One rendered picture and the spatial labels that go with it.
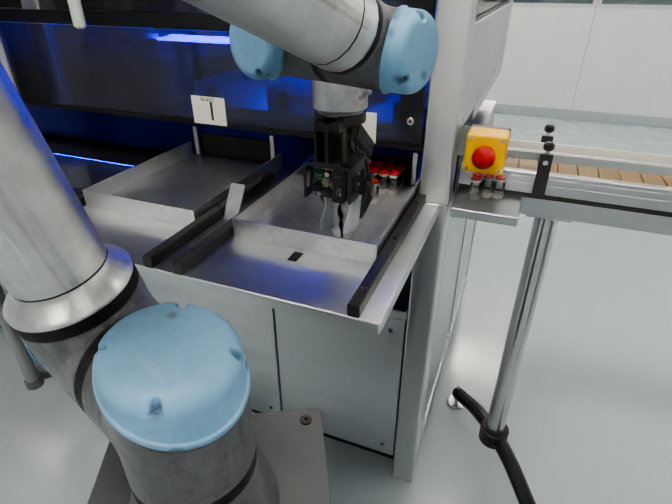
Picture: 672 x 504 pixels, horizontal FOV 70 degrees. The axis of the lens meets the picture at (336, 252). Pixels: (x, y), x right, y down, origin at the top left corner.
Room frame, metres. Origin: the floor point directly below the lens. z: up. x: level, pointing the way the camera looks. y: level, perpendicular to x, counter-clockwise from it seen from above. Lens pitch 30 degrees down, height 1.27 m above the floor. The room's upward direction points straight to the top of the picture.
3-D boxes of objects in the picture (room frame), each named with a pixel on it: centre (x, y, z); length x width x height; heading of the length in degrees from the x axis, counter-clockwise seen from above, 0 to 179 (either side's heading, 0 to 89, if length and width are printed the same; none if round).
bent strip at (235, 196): (0.77, 0.21, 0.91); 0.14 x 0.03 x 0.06; 159
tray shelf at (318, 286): (0.84, 0.18, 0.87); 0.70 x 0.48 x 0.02; 68
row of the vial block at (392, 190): (0.95, -0.05, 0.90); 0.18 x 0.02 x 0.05; 68
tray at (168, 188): (0.97, 0.31, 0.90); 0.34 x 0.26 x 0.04; 158
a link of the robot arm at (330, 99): (0.66, -0.01, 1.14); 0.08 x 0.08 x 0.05
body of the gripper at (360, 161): (0.65, 0.00, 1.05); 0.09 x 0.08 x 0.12; 158
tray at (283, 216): (0.85, -0.01, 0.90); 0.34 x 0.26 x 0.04; 158
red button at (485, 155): (0.82, -0.26, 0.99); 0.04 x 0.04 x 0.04; 68
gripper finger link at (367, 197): (0.67, -0.03, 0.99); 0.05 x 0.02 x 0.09; 68
